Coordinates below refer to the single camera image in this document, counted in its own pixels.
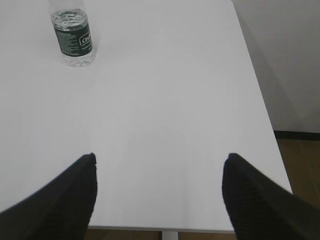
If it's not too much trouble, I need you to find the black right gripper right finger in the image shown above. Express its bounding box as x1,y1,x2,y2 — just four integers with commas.
221,153,320,240

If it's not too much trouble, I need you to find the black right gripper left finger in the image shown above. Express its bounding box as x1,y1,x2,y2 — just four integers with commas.
0,153,98,240

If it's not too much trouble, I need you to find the clear green-label water bottle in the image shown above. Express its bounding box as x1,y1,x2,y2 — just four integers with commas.
48,0,96,68

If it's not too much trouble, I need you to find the white table leg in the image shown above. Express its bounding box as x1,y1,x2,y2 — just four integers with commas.
161,231,179,240

